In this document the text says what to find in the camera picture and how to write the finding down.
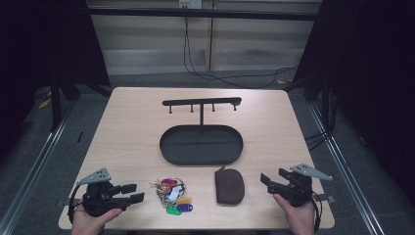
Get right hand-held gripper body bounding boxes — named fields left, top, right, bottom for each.
left=277, top=163, right=334, bottom=209

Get black horizontal bar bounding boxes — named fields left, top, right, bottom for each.
left=87, top=7, right=320, bottom=23

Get black curtain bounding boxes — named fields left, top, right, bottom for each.
left=283, top=0, right=415, bottom=200
left=0, top=0, right=112, bottom=165

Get white wall socket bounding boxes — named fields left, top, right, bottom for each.
left=178, top=0, right=204, bottom=10

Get black key rack with tray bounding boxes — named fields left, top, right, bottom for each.
left=159, top=96, right=245, bottom=166

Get black floor cables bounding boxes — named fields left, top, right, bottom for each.
left=303, top=87, right=337, bottom=152

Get person's left hand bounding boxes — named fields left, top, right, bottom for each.
left=70, top=204, right=123, bottom=235

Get left hand-held gripper cable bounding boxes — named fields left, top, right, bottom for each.
left=67, top=184, right=83, bottom=225

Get key ring with coloured tags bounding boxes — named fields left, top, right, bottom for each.
left=150, top=176, right=194, bottom=216

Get black wall cable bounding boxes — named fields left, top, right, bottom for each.
left=182, top=16, right=300, bottom=89

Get hand-held gripper cable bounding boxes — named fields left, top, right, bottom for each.
left=310, top=190, right=324, bottom=233
left=67, top=184, right=83, bottom=225

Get person's right hand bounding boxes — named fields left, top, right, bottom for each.
left=273, top=193, right=317, bottom=235

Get brown zip pouch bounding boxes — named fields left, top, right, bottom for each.
left=214, top=166, right=246, bottom=207

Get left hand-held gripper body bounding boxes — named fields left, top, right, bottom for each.
left=76, top=167, right=131, bottom=218

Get metal floor rail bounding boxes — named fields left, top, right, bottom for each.
left=307, top=102, right=390, bottom=235
left=0, top=101, right=78, bottom=235

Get grey tape strip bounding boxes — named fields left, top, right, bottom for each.
left=54, top=198, right=80, bottom=208
left=314, top=193, right=336, bottom=204

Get right hand-held gripper cable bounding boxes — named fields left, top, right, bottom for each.
left=310, top=190, right=324, bottom=233

